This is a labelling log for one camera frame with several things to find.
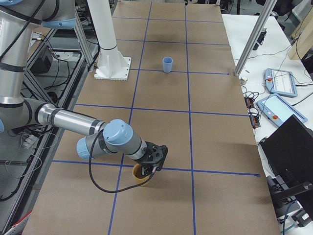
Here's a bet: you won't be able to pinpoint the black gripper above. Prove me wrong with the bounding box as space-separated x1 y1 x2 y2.
136 141 168 177

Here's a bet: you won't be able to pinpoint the light blue plastic cup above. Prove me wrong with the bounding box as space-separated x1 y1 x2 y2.
162 56 173 73

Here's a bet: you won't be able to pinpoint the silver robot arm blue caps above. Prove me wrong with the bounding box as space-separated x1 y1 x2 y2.
0 0 168 176

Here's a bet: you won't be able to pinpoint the brown bamboo cup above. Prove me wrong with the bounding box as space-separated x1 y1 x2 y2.
132 164 150 184

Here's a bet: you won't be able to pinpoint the small metal cylinder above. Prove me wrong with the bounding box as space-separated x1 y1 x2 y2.
240 76 248 85

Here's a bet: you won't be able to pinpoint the black laptop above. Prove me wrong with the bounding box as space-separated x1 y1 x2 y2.
261 115 313 186

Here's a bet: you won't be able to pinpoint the blue teach pendant near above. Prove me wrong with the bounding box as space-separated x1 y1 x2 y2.
257 94 308 127

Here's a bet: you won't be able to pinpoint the blue teach pendant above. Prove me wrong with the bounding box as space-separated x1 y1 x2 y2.
257 94 308 127
264 68 298 98

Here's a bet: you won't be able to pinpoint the blue teach pendant far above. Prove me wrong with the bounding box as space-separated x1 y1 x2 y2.
264 68 298 98

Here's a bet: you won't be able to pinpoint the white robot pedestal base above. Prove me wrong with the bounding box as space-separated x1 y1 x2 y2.
92 0 132 81

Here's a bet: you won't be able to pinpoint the aluminium frame post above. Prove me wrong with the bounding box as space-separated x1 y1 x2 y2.
233 0 277 77

